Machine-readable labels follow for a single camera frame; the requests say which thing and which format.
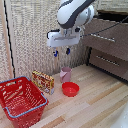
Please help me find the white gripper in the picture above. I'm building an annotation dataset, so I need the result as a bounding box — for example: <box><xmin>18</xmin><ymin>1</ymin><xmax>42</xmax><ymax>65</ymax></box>
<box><xmin>46</xmin><ymin>27</ymin><xmax>84</xmax><ymax>58</ymax></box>

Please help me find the red plastic bowl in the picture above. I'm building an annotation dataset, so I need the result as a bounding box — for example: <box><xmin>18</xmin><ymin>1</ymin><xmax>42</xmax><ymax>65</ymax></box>
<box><xmin>61</xmin><ymin>81</ymin><xmax>81</xmax><ymax>98</ymax></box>

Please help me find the red plastic shopping basket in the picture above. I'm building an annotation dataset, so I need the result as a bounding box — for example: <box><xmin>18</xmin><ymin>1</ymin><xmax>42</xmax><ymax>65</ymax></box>
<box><xmin>0</xmin><ymin>75</ymin><xmax>49</xmax><ymax>128</ymax></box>

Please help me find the pink plastic cup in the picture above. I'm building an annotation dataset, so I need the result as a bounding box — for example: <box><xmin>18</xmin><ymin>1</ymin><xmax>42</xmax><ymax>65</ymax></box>
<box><xmin>59</xmin><ymin>66</ymin><xmax>73</xmax><ymax>84</ymax></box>

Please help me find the red yellow cardboard box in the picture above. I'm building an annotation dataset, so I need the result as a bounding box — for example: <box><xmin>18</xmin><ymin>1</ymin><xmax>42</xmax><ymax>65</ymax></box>
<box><xmin>31</xmin><ymin>70</ymin><xmax>56</xmax><ymax>96</ymax></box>

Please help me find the brown drawer cabinet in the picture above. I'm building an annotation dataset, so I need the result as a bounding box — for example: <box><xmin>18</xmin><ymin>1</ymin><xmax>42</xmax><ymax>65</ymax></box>
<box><xmin>81</xmin><ymin>9</ymin><xmax>128</xmax><ymax>83</ymax></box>

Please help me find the black cable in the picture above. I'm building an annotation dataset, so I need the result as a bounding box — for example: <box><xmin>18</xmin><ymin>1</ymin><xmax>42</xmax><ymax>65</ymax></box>
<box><xmin>81</xmin><ymin>14</ymin><xmax>128</xmax><ymax>37</ymax></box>

